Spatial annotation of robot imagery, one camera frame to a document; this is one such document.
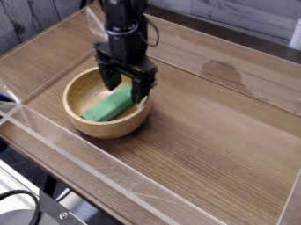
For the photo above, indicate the black table leg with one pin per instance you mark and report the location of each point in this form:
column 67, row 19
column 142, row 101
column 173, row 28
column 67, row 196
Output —
column 50, row 185

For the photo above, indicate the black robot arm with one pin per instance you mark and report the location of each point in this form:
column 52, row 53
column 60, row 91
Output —
column 123, row 13

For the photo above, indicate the grey metal bracket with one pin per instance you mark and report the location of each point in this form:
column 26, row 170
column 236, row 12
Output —
column 54, row 214

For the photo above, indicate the clear acrylic corner bracket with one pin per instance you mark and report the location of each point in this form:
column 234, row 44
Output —
column 95, row 24

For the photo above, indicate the brown wooden bowl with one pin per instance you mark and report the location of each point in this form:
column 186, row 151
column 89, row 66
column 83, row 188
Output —
column 86, row 91

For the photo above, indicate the green rectangular block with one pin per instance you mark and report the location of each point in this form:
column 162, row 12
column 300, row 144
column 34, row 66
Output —
column 110, row 106

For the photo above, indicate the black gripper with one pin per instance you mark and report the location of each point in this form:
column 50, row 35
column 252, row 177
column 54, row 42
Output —
column 122, row 55

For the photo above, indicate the clear acrylic front barrier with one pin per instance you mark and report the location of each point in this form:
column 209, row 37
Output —
column 137, row 200

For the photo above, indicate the white post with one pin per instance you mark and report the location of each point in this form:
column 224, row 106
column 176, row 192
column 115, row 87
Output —
column 295, row 43

